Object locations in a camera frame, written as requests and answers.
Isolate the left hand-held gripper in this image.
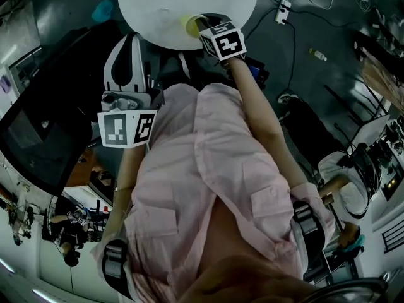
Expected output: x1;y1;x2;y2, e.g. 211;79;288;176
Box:
97;33;165;150

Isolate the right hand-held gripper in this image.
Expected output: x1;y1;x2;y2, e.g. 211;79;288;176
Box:
197;13;247;62

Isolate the yellow plastic cup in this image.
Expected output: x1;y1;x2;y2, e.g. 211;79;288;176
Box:
179;13;206;38

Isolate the person's left forearm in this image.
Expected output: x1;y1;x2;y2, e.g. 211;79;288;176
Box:
100;143;149;242

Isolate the person's right forearm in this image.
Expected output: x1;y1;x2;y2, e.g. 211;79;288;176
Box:
229;57;309;189

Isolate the white power strip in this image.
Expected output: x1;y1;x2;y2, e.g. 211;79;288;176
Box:
274;0;292;25

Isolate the teal bag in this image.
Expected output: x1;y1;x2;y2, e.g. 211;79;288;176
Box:
92;0;114;22

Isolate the black mesh office chair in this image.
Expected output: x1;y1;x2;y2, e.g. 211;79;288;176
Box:
0;20;133;197

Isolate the small yellow bottle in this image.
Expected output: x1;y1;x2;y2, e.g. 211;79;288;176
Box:
309;48;328;62

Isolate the brown wooden cabinet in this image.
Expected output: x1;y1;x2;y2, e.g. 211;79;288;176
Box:
68;148;107;187

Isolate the pink shirt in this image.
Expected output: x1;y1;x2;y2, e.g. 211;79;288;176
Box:
91;83;337;303

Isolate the black hard-shell backpack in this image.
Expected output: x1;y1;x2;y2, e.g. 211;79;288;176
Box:
350;143;383;198

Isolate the person's head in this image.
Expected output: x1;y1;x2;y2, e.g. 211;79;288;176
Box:
186;254;316;303

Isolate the dark headset rim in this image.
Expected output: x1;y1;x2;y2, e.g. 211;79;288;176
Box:
302;276;389;303

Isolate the black cable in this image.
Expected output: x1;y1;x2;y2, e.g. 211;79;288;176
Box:
288;8;357;28

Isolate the black grey shoulder strap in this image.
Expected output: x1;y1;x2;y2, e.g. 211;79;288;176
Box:
292;200;326;252
101;239;133;299

